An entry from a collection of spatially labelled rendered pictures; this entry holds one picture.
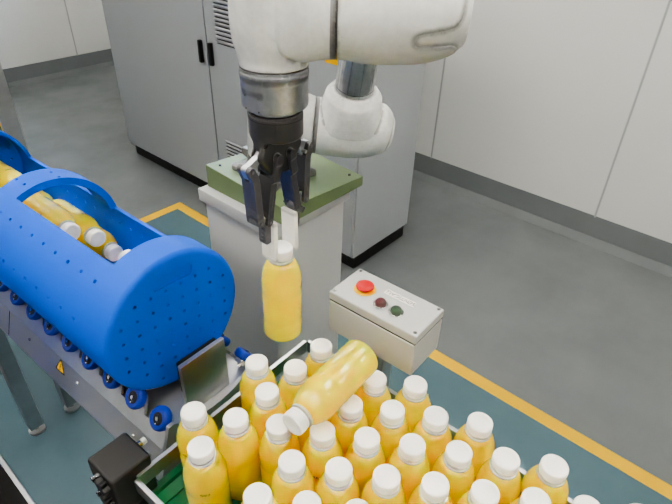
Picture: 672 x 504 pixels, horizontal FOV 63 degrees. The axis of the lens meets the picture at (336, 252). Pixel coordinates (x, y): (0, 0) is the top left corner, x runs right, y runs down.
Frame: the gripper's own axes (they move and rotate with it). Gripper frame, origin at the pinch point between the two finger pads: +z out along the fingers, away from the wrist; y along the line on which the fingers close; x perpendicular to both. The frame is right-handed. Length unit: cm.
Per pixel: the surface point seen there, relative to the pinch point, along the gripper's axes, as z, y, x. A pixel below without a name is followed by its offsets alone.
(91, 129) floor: 131, -155, -367
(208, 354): 26.3, 8.8, -10.7
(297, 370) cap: 22.5, 3.7, 6.7
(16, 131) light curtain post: 34, -24, -158
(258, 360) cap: 22.5, 6.4, 0.1
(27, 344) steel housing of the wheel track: 44, 23, -60
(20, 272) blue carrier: 17, 23, -45
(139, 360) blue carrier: 24.3, 18.6, -17.0
